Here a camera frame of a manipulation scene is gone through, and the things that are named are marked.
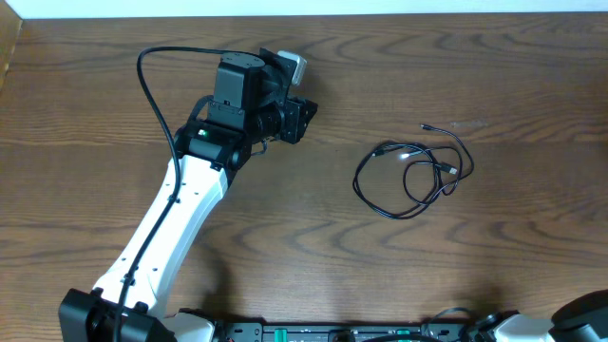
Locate left camera black cable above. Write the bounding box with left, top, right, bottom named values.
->
left=111, top=46, right=248, bottom=342

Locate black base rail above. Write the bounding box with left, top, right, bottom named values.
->
left=211, top=321, right=471, bottom=342

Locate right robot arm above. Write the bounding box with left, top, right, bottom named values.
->
left=465, top=290, right=607, bottom=342

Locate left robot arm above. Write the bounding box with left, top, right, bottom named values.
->
left=58, top=48, right=317, bottom=341

